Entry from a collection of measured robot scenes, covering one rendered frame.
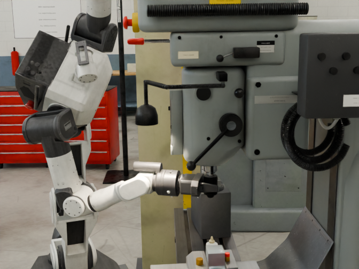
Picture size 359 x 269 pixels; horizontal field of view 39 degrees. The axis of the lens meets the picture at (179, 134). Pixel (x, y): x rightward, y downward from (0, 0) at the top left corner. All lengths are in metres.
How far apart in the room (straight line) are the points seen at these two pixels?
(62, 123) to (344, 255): 1.00
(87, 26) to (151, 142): 1.59
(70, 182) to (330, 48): 0.99
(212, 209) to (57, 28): 9.09
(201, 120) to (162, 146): 1.89
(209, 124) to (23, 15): 9.59
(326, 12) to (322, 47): 9.85
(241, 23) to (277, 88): 0.22
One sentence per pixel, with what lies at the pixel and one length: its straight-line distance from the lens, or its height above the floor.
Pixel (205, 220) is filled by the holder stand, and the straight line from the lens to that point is 1.98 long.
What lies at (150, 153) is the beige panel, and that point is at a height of 0.90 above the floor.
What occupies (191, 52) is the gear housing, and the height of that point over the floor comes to 1.67.
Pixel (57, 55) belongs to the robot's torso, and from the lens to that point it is 1.86.
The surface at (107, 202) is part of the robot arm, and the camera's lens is 1.77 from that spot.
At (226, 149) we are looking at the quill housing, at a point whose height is 1.37.
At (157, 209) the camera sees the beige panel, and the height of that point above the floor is 0.50.
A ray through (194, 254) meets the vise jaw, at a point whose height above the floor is 1.04.
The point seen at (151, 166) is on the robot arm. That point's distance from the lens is 1.68.
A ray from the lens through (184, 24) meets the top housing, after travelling 1.46.
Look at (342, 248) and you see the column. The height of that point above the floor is 1.07.
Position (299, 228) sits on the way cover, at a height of 1.02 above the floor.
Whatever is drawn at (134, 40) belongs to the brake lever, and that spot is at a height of 1.70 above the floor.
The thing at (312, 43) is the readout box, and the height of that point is 1.70.
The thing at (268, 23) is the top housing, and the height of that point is 1.75.
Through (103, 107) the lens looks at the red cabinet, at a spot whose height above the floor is 0.80.
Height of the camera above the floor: 1.75
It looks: 12 degrees down
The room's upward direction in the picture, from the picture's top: 1 degrees counter-clockwise
